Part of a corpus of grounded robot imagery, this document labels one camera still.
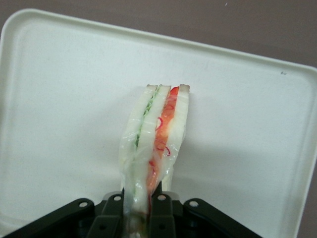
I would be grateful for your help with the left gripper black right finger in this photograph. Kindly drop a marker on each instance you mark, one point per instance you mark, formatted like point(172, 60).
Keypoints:
point(161, 215)

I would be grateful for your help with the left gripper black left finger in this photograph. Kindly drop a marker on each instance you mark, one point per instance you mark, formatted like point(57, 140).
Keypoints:
point(109, 215)

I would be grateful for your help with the triangle sandwich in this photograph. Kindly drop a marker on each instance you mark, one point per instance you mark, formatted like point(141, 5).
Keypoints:
point(151, 138)

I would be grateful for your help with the cream plastic tray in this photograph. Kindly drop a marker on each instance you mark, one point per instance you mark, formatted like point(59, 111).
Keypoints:
point(62, 99)

